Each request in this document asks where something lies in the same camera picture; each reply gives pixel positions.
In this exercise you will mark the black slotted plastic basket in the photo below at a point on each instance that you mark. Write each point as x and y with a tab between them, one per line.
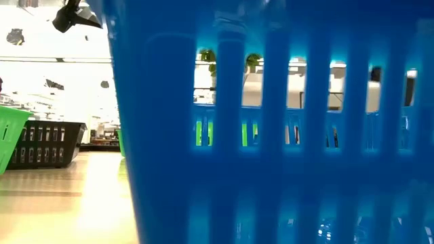
73	135

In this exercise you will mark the blue slotted plastic basket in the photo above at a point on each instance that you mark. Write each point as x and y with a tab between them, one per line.
162	135

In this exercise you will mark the white background counter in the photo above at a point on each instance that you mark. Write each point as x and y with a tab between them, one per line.
252	89

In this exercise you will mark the background shelving unit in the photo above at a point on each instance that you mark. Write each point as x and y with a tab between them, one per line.
101	136

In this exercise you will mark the green potted plant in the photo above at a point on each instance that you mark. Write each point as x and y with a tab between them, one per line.
207	56

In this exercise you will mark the green slotted plastic basket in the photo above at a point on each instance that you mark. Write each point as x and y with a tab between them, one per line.
120	144
10	135

